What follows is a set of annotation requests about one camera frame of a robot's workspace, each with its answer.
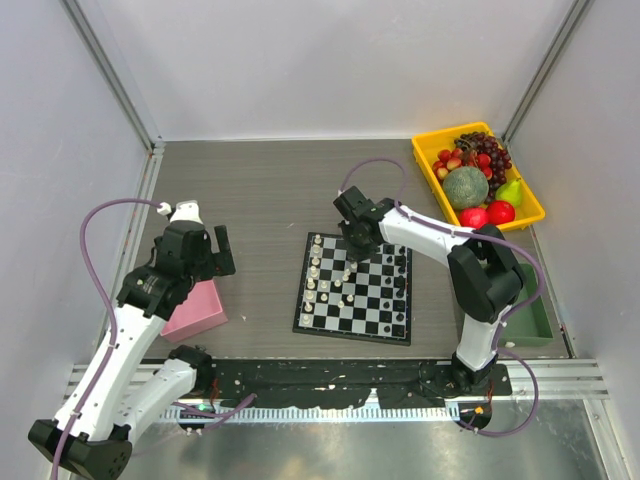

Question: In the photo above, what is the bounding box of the green pear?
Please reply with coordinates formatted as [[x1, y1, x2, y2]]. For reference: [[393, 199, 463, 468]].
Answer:
[[495, 178, 523, 208]]

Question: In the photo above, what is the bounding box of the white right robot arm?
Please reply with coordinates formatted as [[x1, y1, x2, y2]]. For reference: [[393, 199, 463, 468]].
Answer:
[[333, 186, 525, 394]]

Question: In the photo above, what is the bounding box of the yellow fruit tray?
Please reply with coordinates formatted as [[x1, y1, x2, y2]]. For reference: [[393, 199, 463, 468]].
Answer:
[[412, 122, 546, 232]]

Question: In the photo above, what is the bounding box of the pink open box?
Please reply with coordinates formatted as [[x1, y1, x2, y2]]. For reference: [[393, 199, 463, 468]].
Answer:
[[160, 280, 228, 343]]

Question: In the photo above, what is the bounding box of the green melon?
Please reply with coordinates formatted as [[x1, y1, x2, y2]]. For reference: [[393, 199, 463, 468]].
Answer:
[[442, 166, 489, 210]]

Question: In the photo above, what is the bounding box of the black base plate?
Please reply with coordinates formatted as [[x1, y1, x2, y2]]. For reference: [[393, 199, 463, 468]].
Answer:
[[198, 359, 512, 410]]

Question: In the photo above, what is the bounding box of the green empty tray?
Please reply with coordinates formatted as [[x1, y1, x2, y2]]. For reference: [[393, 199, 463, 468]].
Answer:
[[499, 263, 553, 348]]

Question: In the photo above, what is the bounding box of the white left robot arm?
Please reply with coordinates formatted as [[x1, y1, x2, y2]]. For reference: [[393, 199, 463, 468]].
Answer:
[[28, 220, 236, 479]]

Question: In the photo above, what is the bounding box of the purple grape bunch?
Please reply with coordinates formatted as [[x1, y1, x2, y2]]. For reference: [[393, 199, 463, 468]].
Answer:
[[454, 132, 513, 192]]

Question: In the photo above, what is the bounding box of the aluminium frame rail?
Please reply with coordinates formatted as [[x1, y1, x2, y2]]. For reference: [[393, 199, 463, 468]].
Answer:
[[59, 0, 166, 166]]

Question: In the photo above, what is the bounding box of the red apple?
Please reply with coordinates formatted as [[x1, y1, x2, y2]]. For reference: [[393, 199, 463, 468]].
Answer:
[[486, 200, 516, 225], [458, 207, 490, 230]]

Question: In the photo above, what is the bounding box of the black and white chessboard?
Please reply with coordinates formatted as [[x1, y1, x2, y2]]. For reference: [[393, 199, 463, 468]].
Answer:
[[292, 232, 413, 346]]

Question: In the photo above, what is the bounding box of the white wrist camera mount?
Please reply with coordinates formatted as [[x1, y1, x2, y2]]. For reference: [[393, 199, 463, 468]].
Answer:
[[156, 200, 203, 225]]

